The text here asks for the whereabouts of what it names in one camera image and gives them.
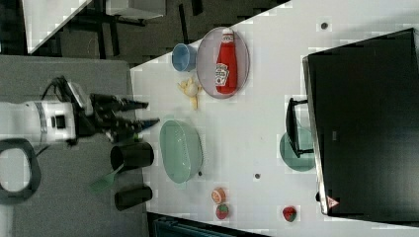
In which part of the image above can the grey round plate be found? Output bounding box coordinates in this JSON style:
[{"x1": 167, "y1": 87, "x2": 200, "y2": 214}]
[{"x1": 196, "y1": 27, "x2": 250, "y2": 99}]

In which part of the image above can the red toy strawberry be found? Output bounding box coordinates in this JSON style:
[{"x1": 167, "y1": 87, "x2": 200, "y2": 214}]
[{"x1": 283, "y1": 206, "x2": 296, "y2": 222}]

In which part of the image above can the green mug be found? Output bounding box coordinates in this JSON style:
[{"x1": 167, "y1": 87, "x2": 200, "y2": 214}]
[{"x1": 279, "y1": 127, "x2": 316, "y2": 173}]

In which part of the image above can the black toaster oven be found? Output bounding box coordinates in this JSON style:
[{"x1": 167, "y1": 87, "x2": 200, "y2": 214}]
[{"x1": 286, "y1": 28, "x2": 419, "y2": 226}]

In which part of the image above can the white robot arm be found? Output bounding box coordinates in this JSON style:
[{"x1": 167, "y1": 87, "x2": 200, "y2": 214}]
[{"x1": 1, "y1": 77, "x2": 159, "y2": 147}]

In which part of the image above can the peeled toy banana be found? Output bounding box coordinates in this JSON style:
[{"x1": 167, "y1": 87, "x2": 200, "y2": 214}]
[{"x1": 177, "y1": 78, "x2": 203, "y2": 110}]

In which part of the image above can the green plastic strainer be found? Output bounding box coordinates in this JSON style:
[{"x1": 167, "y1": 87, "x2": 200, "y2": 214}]
[{"x1": 159, "y1": 119, "x2": 204, "y2": 184}]

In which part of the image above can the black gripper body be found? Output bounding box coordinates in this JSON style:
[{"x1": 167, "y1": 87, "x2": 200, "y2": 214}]
[{"x1": 66, "y1": 82, "x2": 128, "y2": 144}]

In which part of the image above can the black cup with spatula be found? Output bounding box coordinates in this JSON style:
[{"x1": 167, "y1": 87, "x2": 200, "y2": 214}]
[{"x1": 110, "y1": 142, "x2": 154, "y2": 172}]

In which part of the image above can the blue plastic cup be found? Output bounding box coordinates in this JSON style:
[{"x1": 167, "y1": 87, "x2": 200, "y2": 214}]
[{"x1": 172, "y1": 43, "x2": 197, "y2": 72}]

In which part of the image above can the toy orange slice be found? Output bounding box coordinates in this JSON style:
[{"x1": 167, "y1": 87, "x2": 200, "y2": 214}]
[{"x1": 211, "y1": 188, "x2": 226, "y2": 204}]

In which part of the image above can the toy strawberry with leaves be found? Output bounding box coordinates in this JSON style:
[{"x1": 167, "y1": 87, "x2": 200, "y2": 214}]
[{"x1": 215, "y1": 203, "x2": 229, "y2": 220}]

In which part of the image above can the red ketchup bottle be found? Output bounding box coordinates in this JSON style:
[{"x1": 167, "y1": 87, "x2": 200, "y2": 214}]
[{"x1": 215, "y1": 28, "x2": 237, "y2": 94}]

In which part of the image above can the green spatula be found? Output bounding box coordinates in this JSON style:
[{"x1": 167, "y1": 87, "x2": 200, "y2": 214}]
[{"x1": 89, "y1": 165, "x2": 124, "y2": 193}]

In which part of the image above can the black cylinder cup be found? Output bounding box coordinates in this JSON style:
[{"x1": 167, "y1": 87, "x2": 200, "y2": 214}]
[{"x1": 115, "y1": 186, "x2": 153, "y2": 211}]

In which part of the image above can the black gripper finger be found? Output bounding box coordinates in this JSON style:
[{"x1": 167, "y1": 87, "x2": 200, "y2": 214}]
[
  {"x1": 117, "y1": 118, "x2": 160, "y2": 138},
  {"x1": 113, "y1": 98, "x2": 148, "y2": 112}
]

